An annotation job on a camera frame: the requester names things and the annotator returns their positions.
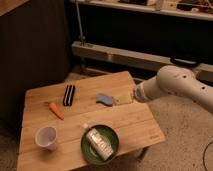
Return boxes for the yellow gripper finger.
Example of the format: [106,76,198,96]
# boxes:
[115,95,132,105]

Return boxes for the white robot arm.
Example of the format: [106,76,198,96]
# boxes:
[114,65,213,114]

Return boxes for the black white striped block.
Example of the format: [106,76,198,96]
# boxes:
[63,85,75,106]

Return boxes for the silver can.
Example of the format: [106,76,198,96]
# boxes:
[86,129,113,160]

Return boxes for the green bowl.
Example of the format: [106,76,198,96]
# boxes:
[81,124,119,165]

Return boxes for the wooden table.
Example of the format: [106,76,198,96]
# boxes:
[17,71,165,171]

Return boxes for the orange carrot toy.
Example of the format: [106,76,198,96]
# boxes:
[49,102,64,120]

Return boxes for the metal pole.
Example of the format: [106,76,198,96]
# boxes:
[75,0,85,45]

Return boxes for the metal shelf rail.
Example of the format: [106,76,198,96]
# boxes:
[71,41,213,83]

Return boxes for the black handle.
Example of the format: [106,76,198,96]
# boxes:
[170,57,201,68]

